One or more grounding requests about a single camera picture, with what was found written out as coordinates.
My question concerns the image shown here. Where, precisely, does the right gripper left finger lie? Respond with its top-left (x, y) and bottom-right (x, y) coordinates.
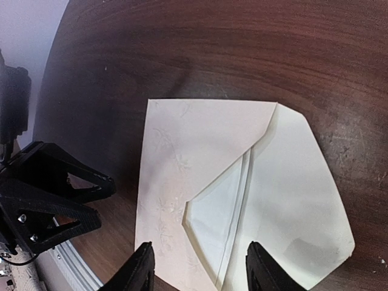
top-left (102, 242), bottom-right (155, 291)

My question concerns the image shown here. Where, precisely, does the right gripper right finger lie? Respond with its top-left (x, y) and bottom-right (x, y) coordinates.
top-left (246, 241), bottom-right (306, 291)

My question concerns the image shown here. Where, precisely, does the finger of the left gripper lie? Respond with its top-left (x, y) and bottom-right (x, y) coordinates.
top-left (1, 179), bottom-right (101, 253)
top-left (5, 141), bottom-right (116, 204)

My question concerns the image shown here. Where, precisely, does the cream envelope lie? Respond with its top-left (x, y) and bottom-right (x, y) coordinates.
top-left (135, 99), bottom-right (355, 290)

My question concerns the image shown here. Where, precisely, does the white letter paper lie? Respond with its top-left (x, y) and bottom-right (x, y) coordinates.
top-left (182, 152), bottom-right (250, 290)

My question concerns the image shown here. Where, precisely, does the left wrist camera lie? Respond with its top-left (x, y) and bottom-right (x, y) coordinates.
top-left (1, 65), bottom-right (32, 144)

